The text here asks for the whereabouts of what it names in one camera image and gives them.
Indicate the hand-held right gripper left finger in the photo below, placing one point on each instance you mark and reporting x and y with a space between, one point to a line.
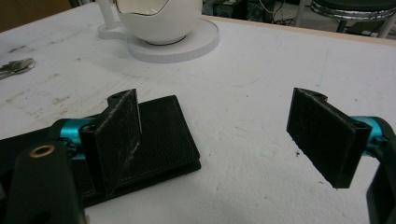
116 146

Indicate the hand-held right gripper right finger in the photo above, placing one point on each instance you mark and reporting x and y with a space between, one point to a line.
327 137

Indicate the black leather wallet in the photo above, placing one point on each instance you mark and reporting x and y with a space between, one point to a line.
169 137

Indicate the white round stand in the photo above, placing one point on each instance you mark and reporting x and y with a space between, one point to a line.
183 43

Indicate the round stool with chrome rim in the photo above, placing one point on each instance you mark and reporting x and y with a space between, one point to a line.
355 12

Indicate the silver keys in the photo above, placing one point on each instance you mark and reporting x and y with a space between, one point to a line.
15 67

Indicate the white egg-shaped bowl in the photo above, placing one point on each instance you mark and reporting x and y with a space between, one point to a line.
159 20

